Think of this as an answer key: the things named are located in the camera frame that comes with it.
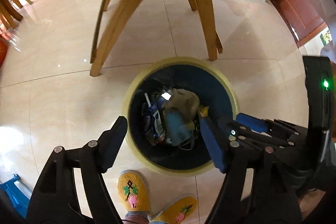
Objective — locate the yellow knitted slipper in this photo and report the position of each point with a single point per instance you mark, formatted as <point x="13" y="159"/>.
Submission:
<point x="176" y="212"/>
<point x="133" y="192"/>

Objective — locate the right yellow knitted slipper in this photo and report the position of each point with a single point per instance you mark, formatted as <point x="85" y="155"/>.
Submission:
<point x="176" y="212"/>

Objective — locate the blue plastic stool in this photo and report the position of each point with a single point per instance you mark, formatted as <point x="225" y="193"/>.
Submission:
<point x="18" y="199"/>

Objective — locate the left yellow knitted slipper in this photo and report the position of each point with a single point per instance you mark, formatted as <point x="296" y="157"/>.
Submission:
<point x="133" y="192"/>

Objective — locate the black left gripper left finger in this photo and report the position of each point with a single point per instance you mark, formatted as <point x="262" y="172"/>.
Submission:
<point x="54" y="198"/>

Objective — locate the yellow round trash bin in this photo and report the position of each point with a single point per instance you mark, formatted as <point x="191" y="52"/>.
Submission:
<point x="185" y="90"/>

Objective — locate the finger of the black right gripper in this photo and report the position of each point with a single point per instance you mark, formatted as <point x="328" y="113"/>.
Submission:
<point x="255" y="124"/>

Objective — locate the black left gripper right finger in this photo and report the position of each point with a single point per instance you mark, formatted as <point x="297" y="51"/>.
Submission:
<point x="256" y="187"/>

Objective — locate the brown green milk carton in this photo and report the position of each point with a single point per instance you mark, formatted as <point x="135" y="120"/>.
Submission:
<point x="159" y="134"/>

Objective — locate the wooden dining table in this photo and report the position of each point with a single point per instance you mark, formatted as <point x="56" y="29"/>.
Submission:
<point x="9" y="14"/>

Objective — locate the brown wooden door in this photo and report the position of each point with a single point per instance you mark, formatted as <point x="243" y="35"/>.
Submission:
<point x="301" y="18"/>

